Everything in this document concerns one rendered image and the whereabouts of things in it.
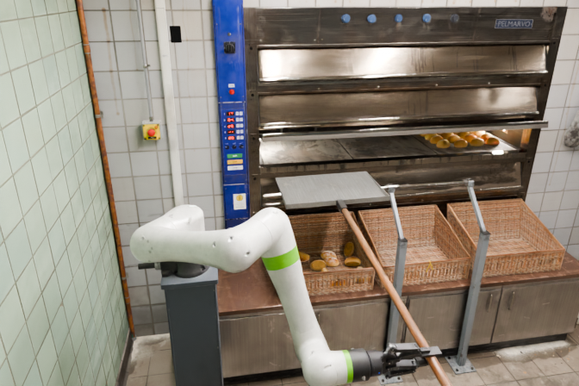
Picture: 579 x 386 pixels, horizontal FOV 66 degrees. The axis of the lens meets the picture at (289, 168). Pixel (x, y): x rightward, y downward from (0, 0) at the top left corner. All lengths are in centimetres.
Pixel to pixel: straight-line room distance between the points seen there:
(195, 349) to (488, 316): 190
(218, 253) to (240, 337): 146
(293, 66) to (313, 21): 27
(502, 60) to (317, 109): 118
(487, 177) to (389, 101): 92
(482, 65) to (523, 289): 139
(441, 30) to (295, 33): 87
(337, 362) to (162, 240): 65
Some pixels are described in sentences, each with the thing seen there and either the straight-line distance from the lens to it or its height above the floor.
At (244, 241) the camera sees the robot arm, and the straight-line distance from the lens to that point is 126.
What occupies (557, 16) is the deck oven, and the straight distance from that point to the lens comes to 327.
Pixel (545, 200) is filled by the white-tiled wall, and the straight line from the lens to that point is 368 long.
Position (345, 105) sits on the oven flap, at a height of 155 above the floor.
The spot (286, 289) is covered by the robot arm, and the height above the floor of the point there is 133.
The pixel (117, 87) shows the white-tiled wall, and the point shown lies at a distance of 263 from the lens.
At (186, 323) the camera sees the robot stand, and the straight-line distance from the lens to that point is 185.
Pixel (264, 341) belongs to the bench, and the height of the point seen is 34.
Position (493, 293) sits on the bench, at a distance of 305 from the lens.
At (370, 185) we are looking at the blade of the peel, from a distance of 253.
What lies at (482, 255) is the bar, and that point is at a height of 82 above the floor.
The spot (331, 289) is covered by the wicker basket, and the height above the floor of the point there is 61.
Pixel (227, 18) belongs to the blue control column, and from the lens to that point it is 251.
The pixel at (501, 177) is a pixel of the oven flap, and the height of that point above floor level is 101.
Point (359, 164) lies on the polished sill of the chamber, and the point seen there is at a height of 117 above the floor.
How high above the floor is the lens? 219
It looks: 22 degrees down
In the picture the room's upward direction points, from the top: straight up
